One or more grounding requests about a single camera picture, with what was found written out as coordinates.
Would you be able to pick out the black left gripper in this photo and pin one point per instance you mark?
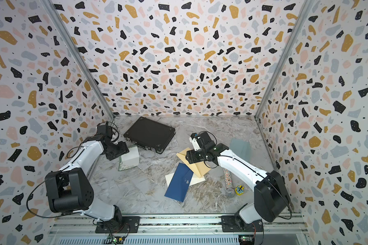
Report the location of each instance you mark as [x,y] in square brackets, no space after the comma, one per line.
[123,149]

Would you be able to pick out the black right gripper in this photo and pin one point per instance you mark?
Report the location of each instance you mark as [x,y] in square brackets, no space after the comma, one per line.
[190,156]

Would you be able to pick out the yellow kraft envelope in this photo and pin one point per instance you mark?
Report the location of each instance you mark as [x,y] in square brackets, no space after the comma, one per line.
[199,168]

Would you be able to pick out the white letter paper green border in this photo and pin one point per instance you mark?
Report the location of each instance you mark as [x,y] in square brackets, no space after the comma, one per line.
[130,159]

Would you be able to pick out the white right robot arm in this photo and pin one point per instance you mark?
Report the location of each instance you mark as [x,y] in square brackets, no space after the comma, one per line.
[270,193]

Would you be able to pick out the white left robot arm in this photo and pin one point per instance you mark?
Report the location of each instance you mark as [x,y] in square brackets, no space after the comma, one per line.
[69,190]

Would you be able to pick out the cream envelope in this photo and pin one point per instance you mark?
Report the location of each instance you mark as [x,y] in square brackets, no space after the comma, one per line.
[196,179]

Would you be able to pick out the black hard case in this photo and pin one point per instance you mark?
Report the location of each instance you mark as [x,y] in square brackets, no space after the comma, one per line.
[150,135]

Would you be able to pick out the glitter filled clear tube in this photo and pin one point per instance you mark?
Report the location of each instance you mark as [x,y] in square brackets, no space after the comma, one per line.
[230,192]

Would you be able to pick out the yellow round tape measure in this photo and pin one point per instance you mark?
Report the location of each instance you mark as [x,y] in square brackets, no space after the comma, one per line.
[239,190]

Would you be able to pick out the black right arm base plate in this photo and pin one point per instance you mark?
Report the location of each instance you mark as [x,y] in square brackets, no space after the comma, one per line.
[234,223]

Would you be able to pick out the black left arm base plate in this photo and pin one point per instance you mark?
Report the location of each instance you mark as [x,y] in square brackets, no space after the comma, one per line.
[128,224]

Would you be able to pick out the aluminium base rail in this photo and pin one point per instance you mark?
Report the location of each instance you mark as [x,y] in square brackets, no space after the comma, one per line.
[182,229]

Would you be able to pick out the aluminium left corner post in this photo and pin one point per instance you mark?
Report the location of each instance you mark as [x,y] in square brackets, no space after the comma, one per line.
[58,23]

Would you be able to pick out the aluminium corner post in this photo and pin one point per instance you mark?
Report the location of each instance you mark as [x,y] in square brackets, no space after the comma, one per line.
[289,46]
[58,23]

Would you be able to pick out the aluminium right corner post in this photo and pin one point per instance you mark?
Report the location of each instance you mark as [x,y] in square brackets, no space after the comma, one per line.
[289,46]

